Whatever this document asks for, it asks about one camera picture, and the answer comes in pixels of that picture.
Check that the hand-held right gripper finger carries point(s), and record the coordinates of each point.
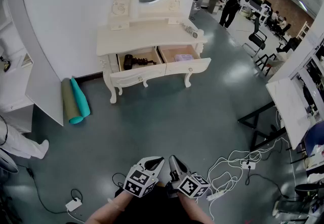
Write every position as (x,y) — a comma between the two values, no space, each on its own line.
(183,170)
(173,167)

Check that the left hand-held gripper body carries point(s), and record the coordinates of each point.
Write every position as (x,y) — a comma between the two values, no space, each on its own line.
(138,182)

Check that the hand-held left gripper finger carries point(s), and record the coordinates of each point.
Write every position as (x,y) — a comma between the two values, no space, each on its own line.
(159,167)
(149,158)

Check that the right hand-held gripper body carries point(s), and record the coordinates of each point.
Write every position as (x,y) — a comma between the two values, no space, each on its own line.
(192,186)

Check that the wooden drawer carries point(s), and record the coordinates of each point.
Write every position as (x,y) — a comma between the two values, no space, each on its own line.
(187,66)
(136,76)

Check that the white dressing table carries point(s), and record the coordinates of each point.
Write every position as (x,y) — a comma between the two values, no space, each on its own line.
(141,38)

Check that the person's left forearm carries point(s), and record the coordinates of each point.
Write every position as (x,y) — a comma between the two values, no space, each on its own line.
(111,207)

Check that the person's right forearm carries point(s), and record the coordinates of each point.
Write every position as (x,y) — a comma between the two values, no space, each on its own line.
(195,210)

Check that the long white power strip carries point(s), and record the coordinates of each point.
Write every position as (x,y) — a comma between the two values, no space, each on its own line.
(215,195)

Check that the person's dark clothing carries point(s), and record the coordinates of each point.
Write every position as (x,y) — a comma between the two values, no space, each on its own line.
(152,207)

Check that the teal rolled mat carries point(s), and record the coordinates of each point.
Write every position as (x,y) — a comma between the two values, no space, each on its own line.
(81,99)

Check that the olive rolled mat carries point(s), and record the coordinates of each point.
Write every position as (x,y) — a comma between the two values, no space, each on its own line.
(69,101)

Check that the black hair dryer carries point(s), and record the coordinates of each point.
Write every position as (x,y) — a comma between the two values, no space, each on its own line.
(127,62)

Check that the purple wipes pack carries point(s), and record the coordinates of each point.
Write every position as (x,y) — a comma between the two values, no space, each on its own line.
(183,57)

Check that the white cloth bundle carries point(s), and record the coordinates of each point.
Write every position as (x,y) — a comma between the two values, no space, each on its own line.
(22,145)

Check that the black office chair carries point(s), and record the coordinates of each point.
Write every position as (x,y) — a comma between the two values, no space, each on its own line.
(257,38)

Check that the white vase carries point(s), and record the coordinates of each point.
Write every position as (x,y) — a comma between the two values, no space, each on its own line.
(133,8)

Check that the white shelf unit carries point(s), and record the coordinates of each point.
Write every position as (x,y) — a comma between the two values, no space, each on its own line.
(15,86)

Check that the black and gold ornament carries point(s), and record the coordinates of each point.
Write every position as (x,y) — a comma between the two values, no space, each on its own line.
(5,64)

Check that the row of office desks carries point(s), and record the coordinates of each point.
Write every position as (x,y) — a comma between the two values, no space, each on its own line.
(260,5)

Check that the white table with black frame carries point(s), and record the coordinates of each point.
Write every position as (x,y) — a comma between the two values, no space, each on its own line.
(288,109)

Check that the black frame chair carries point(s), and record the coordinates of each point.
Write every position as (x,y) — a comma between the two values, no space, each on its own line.
(264,62)

